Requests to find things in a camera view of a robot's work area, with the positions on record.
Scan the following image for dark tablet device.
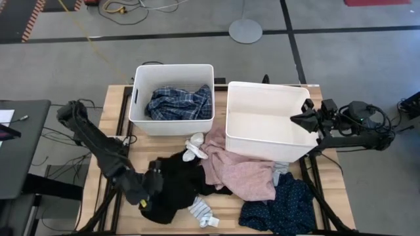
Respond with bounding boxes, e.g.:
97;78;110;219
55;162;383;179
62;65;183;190
0;123;22;142

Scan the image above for black garment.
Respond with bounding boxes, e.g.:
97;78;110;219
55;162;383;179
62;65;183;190
140;149;233;226

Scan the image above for white basket with dark clothes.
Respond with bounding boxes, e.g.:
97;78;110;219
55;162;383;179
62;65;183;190
128;64;216;137

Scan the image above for plain pale sock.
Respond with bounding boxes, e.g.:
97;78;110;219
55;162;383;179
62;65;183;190
182;132;209;163

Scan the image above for round grey lamp base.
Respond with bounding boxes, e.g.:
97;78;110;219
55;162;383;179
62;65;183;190
228;18;263;45

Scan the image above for white basket with light clothes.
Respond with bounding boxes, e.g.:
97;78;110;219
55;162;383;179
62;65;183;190
224;81;321;163

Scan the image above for striped sock without tag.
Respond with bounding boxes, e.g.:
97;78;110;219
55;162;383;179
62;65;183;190
272;160;290;187

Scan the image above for black mat orange striped edge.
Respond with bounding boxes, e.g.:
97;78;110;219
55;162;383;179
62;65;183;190
0;0;47;43

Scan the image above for black table frame rail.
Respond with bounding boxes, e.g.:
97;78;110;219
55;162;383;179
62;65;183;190
110;85;135;234
299;152;354;234

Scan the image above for thin yellow floor cord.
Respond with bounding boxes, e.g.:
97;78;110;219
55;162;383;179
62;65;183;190
58;0;131;85

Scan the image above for pink garment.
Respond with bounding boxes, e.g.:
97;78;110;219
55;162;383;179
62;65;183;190
199;123;277;202

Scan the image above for white paper sheet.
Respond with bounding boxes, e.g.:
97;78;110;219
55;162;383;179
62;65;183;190
0;109;16;125

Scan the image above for black equipment box with cables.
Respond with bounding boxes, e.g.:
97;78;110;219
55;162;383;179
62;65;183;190
396;90;420;121

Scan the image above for navy dotted garment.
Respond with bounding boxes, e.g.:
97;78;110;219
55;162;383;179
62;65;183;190
238;172;316;235

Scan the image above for blue plaid shirt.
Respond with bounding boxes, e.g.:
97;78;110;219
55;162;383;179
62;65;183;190
145;84;213;121

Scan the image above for black desk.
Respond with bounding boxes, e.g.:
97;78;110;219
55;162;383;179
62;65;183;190
0;100;52;200

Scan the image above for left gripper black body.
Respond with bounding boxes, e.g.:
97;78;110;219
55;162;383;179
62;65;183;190
142;168;164;198

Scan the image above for coiled yellow cable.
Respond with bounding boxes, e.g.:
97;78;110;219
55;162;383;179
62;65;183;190
102;0;128;14

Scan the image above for striped sock with tag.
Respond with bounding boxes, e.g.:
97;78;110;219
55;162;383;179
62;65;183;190
187;195;220;229

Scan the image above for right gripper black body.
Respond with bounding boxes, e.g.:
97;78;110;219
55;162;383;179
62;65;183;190
314;99;339;132

